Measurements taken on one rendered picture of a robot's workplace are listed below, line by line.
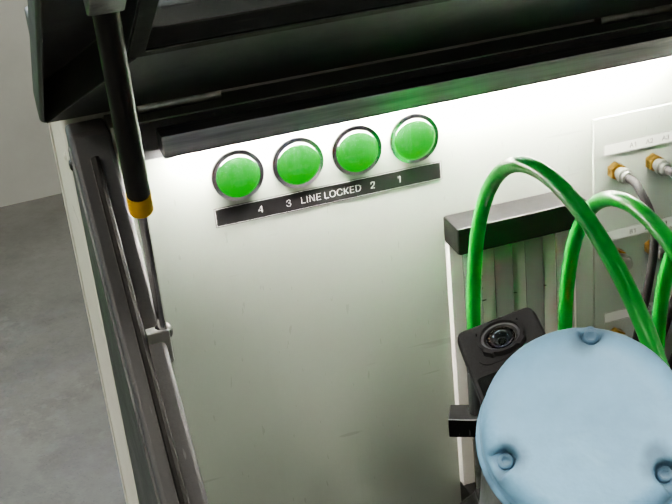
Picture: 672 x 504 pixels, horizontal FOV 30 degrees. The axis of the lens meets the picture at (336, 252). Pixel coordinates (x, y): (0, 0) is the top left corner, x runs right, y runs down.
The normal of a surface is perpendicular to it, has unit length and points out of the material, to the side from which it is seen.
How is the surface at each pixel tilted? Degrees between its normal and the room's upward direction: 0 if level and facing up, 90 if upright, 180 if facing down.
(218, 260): 90
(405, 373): 90
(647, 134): 90
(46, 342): 0
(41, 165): 90
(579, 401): 45
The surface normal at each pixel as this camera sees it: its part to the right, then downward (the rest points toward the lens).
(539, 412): -0.14, -0.32
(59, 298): -0.10, -0.90
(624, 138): 0.31, 0.39
